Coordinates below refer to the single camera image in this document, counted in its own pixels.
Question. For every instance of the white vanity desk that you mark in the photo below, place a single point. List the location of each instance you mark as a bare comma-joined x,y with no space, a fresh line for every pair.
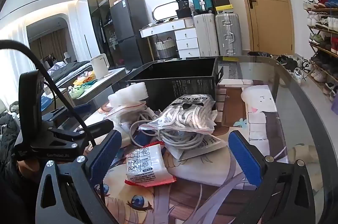
184,39

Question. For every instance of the dark glass cabinet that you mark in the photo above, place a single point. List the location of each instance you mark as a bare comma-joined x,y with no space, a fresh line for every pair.
101,15

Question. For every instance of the oval mirror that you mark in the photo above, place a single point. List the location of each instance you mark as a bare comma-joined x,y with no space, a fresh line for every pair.
166,11

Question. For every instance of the printed desk mat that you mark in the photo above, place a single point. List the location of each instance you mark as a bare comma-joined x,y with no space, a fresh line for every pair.
237,107

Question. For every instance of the bed with striped bedding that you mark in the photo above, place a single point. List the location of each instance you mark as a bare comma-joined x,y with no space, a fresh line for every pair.
70,68

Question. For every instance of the white electric kettle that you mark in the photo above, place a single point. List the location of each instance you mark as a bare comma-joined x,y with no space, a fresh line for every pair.
99,66

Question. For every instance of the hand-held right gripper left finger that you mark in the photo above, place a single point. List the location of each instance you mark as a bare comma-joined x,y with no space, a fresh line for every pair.
105,154

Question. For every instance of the bag of white laces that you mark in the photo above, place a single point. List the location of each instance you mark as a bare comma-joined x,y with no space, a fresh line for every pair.
184,114

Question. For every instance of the pile of colourful cloths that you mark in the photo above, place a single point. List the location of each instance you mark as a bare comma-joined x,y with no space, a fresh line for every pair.
83,82

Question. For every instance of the silver suitcase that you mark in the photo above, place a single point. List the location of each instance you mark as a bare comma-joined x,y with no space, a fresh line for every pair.
228,33

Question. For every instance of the black bag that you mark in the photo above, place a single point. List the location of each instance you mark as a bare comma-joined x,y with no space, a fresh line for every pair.
182,8

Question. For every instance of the white tissue pack red wrapper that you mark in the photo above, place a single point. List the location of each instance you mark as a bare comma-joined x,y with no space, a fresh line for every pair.
146,165

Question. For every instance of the black cardboard box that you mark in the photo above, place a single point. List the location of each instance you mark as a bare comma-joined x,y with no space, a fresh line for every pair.
179,83

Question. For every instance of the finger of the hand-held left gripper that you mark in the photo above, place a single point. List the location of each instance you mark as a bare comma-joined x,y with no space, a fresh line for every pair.
83,108
100,127

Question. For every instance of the black refrigerator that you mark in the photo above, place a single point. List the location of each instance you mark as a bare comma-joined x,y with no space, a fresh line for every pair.
130,25

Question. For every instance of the grey side cart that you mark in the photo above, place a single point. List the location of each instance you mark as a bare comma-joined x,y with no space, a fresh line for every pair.
87,91

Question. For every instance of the shoe rack with shoes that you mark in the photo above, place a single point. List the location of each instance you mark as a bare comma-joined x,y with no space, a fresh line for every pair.
323,41

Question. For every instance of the woven laundry basket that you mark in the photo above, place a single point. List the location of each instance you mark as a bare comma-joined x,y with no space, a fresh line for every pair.
165,49

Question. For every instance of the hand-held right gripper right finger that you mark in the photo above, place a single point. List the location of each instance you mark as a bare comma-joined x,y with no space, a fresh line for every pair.
244,160

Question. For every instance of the white suitcase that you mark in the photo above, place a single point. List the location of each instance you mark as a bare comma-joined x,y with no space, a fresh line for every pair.
207,35

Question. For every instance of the white printed packet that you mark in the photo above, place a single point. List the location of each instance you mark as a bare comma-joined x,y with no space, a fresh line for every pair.
208,146

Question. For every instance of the shoes on floor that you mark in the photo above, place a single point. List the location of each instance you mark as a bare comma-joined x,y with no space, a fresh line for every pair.
293,64

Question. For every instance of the clear zip bag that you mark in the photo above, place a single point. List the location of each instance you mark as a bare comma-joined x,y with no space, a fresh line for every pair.
118,114

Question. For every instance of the tan wooden door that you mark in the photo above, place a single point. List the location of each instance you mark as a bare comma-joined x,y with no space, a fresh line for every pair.
266,2

